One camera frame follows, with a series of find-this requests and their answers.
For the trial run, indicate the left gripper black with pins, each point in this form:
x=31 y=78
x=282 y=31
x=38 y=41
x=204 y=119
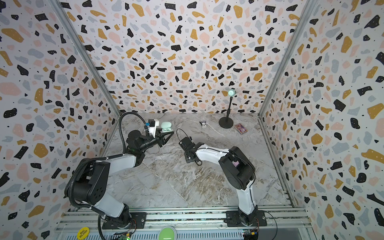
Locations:
x=160 y=139

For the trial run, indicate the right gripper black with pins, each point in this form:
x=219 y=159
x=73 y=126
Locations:
x=186 y=144

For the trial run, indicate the mint green charging case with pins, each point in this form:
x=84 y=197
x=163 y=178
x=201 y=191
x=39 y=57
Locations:
x=166 y=127

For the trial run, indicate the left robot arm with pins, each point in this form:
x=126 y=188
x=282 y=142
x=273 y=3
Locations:
x=87 y=188

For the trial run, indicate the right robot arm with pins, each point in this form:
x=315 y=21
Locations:
x=239 y=171

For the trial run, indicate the small black purple figurine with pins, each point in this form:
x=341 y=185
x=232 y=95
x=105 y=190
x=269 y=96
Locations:
x=203 y=124

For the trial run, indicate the black microphone stand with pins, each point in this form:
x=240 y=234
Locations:
x=226 y=122

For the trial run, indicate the colourful card box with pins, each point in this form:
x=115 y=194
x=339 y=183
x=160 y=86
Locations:
x=241 y=129

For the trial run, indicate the green round button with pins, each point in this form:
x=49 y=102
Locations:
x=167 y=233

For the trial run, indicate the yellow round sticker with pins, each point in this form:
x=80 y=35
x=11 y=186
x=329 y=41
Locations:
x=83 y=233

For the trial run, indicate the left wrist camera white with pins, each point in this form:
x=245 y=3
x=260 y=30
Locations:
x=152 y=128

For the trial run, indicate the aluminium front rail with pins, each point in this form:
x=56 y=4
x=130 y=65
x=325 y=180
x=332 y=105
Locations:
x=218 y=218

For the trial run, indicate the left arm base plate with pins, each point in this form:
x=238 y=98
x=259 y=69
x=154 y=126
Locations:
x=135 y=220

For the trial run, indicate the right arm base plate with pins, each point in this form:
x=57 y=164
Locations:
x=239 y=219

